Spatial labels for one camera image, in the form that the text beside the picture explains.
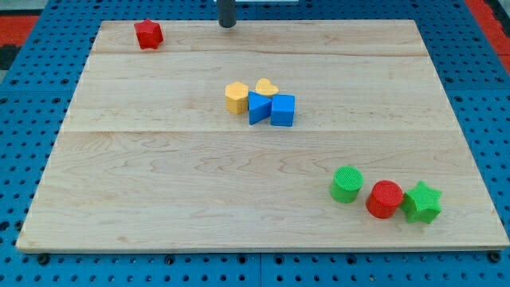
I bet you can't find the green cylinder block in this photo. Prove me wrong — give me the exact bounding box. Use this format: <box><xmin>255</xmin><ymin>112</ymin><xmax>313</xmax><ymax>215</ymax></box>
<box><xmin>329</xmin><ymin>166</ymin><xmax>364</xmax><ymax>203</ymax></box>

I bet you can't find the blue cube block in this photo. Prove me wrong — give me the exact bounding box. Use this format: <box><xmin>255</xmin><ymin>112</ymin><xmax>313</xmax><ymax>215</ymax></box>
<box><xmin>270</xmin><ymin>94</ymin><xmax>296</xmax><ymax>127</ymax></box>

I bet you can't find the red star block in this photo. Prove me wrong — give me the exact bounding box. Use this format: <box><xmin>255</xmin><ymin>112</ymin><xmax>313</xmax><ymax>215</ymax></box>
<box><xmin>134</xmin><ymin>19</ymin><xmax>163</xmax><ymax>49</ymax></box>

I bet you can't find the green star block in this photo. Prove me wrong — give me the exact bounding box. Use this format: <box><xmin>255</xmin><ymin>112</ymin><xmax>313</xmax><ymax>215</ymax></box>
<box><xmin>400</xmin><ymin>181</ymin><xmax>442</xmax><ymax>224</ymax></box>

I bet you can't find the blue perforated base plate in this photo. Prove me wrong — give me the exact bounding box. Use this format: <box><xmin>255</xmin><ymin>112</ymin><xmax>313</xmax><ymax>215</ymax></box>
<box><xmin>1</xmin><ymin>0</ymin><xmax>509</xmax><ymax>286</ymax></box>

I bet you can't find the red cylinder block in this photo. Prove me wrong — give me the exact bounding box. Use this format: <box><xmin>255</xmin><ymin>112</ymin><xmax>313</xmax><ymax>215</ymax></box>
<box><xmin>366</xmin><ymin>180</ymin><xmax>403</xmax><ymax>219</ymax></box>

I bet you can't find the yellow hexagon block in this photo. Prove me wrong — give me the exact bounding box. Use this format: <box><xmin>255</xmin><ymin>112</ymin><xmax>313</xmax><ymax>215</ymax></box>
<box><xmin>225</xmin><ymin>81</ymin><xmax>249</xmax><ymax>115</ymax></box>

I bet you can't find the blue triangle block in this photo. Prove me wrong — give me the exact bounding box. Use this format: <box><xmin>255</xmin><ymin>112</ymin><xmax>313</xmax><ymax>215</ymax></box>
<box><xmin>248</xmin><ymin>92</ymin><xmax>272</xmax><ymax>125</ymax></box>

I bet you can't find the light wooden board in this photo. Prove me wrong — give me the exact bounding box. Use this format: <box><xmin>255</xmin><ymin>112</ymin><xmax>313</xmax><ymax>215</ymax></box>
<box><xmin>16</xmin><ymin>20</ymin><xmax>509</xmax><ymax>254</ymax></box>

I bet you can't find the yellow heart block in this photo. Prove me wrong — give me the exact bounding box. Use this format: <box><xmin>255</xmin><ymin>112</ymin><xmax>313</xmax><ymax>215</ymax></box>
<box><xmin>255</xmin><ymin>78</ymin><xmax>279</xmax><ymax>97</ymax></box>

